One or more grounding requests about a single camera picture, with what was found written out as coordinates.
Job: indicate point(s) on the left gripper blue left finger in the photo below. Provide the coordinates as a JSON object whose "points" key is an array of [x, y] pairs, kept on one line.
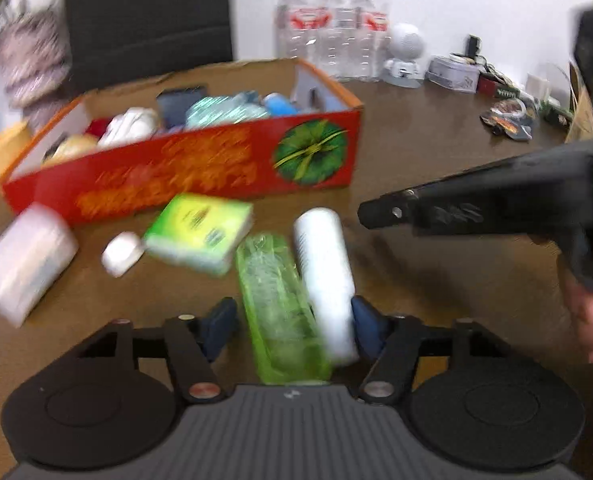
{"points": [[217, 327]]}

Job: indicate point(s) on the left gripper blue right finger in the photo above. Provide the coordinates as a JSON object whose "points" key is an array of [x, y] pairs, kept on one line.
{"points": [[371, 328]]}

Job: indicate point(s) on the green plastic packet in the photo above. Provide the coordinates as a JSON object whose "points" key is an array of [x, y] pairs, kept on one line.
{"points": [[285, 339]]}

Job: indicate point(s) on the blue white spray can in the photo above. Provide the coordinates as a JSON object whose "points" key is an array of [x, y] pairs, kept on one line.
{"points": [[328, 279]]}

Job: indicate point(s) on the yellow white plush toy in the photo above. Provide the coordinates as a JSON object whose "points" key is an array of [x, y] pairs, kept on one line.
{"points": [[69, 146]]}

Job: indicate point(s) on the snack wrapper pile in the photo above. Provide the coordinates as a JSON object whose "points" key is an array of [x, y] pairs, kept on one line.
{"points": [[516, 118]]}

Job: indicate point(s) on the green yellow tissue pack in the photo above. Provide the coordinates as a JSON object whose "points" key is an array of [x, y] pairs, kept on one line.
{"points": [[199, 231]]}

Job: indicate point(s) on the small white case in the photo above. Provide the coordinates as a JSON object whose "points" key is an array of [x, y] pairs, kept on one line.
{"points": [[122, 252]]}

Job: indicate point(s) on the round white tin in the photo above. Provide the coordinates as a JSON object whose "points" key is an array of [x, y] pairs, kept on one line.
{"points": [[454, 75]]}

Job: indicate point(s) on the red cardboard box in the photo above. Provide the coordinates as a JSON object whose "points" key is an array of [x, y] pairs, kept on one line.
{"points": [[313, 149]]}

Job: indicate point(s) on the white tissue pack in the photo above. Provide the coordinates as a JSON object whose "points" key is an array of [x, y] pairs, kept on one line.
{"points": [[34, 251]]}

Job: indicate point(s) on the teal wrapped packet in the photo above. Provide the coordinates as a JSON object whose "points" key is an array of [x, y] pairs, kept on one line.
{"points": [[213, 111]]}

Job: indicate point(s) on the white astronaut figurine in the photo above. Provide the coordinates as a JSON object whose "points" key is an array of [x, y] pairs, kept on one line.
{"points": [[406, 46]]}

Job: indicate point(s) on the dark blue box item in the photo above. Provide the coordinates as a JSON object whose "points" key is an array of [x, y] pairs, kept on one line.
{"points": [[173, 104]]}

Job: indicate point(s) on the clear water bottle right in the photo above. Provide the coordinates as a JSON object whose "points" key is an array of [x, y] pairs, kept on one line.
{"points": [[372, 21]]}

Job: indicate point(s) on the clear water bottle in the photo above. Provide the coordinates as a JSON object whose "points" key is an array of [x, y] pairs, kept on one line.
{"points": [[295, 29], [337, 25], [372, 21]]}

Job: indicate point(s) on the clear water bottle middle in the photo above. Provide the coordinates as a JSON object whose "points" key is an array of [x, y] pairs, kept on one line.
{"points": [[337, 25]]}

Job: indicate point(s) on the clear water bottle left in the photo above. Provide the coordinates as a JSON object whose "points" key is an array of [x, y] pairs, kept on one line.
{"points": [[295, 29]]}

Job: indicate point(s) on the black paper bag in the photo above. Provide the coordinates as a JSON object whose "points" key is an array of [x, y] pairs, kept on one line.
{"points": [[116, 41]]}

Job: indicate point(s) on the patterned flower vase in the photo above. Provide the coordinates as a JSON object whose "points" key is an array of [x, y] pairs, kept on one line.
{"points": [[35, 66]]}

